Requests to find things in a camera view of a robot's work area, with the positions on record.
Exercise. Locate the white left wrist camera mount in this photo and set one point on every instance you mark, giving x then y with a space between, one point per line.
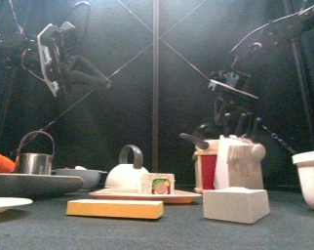
43 55

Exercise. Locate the grey metal frame pole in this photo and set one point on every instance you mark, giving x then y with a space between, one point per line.
156 84

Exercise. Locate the toy sushi roll cube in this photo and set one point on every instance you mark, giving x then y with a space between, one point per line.
157 184

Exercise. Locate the white wooden cube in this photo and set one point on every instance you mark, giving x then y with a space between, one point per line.
234 205

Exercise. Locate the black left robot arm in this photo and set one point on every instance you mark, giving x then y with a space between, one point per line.
9 42

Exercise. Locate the dark metal frame pole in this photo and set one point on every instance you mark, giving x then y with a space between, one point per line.
300 81

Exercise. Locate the pink plate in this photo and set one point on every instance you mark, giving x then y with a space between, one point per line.
184 196

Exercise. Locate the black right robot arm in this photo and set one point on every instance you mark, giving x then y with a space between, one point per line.
280 29

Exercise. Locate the small grey bowl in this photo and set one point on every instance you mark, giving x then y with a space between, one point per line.
86 177

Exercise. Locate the orange toy food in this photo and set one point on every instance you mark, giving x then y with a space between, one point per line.
0 162

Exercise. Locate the large grey dish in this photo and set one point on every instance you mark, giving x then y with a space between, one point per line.
31 185

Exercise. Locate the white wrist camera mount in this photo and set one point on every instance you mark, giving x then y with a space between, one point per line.
232 88
43 55

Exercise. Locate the white wooden knife block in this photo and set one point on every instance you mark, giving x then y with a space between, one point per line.
243 166

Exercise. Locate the white plate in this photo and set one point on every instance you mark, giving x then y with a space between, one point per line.
3 204

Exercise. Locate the yellow wooden block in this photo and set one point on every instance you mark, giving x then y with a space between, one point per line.
114 209

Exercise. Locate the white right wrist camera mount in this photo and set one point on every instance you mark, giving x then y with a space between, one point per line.
232 88

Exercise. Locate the red white wooden box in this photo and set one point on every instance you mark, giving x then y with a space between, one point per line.
205 169

